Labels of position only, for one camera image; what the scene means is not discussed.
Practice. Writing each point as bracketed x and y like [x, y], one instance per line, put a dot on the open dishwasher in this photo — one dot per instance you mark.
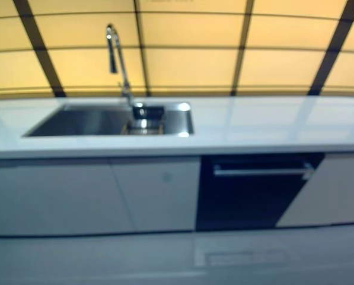
[248, 202]

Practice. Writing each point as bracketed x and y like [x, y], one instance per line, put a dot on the black sink drying rack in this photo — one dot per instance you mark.
[147, 118]

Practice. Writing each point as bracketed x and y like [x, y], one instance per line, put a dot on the white cabinet door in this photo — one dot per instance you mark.
[331, 196]
[162, 196]
[52, 199]

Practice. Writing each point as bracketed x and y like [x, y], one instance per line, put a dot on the stainless steel sink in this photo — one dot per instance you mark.
[90, 123]

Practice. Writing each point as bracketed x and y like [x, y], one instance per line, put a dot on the chrome kitchen faucet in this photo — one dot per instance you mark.
[120, 59]

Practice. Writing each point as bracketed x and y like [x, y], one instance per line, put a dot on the rectangular floor vent cover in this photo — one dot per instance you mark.
[242, 257]

